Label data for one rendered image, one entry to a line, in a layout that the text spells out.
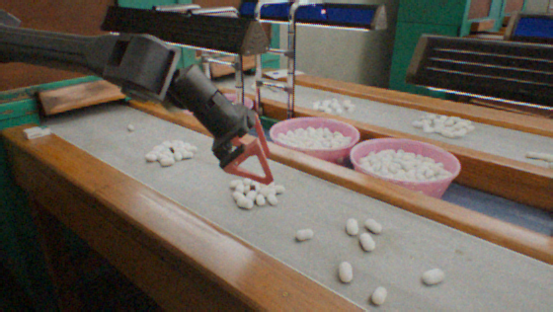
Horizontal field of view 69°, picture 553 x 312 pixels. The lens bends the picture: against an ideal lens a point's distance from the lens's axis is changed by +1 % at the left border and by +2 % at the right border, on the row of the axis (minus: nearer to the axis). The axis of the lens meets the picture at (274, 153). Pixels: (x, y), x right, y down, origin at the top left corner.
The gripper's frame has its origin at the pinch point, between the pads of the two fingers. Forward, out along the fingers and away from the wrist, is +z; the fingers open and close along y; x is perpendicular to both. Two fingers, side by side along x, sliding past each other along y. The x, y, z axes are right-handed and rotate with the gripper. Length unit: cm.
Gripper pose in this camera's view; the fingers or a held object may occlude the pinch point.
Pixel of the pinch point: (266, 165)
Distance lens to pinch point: 65.3
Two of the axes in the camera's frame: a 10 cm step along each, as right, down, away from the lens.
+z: 6.4, 6.9, 3.5
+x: 7.7, -6.0, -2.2
